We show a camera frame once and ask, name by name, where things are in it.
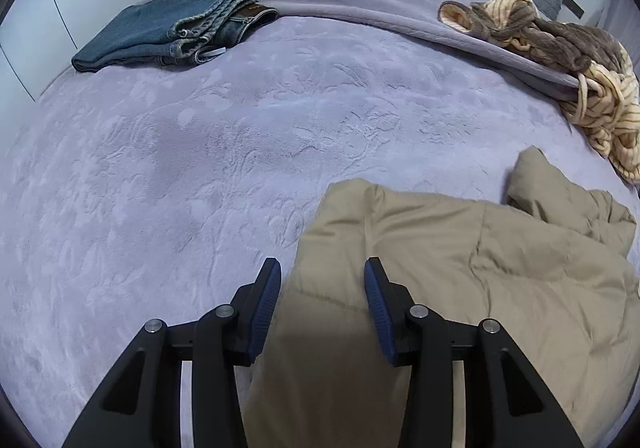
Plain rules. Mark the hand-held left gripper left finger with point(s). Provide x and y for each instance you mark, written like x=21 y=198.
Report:
x=265 y=303

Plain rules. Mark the cream striped fleece garment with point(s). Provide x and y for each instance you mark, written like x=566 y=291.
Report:
x=615 y=107

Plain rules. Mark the folded blue jeans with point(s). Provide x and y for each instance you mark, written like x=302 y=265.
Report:
x=130 y=32

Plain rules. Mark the khaki puffer jacket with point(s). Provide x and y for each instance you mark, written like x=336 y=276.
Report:
x=450 y=278

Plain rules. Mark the brown plush robe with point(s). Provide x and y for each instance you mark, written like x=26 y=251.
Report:
x=565 y=45

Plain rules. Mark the grey curtain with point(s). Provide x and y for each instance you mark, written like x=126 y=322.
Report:
x=620 y=12

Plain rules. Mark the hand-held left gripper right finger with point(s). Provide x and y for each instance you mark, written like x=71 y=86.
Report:
x=377 y=308

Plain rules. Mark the purple embossed bedspread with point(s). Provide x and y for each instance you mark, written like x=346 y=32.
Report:
x=150 y=177

